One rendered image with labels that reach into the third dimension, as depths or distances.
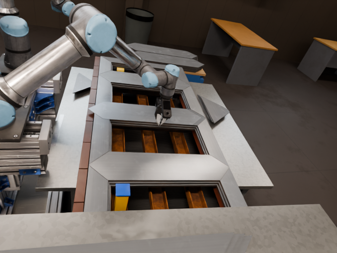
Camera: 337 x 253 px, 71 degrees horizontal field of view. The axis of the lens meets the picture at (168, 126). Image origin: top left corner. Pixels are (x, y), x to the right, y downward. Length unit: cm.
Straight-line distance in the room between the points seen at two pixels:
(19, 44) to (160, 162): 93
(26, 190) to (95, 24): 138
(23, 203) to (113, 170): 87
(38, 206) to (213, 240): 131
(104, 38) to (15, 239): 64
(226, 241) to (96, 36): 76
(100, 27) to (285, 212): 93
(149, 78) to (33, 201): 119
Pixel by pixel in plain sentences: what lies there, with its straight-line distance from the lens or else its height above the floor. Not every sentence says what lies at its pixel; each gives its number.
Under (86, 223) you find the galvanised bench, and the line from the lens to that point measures 78.
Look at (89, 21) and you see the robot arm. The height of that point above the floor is 149.
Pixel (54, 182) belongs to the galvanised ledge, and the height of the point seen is 68.
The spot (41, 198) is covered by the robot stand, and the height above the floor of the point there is 21.
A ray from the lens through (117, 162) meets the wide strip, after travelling 119.
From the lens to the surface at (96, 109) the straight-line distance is 151.
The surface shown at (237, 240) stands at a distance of 85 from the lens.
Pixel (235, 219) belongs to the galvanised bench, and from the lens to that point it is 90.
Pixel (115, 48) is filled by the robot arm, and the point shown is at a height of 133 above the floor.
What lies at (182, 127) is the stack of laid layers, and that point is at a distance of 153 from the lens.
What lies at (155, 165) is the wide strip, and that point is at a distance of 121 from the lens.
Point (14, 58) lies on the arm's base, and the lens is 149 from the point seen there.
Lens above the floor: 174
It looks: 37 degrees down
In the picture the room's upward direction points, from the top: 16 degrees clockwise
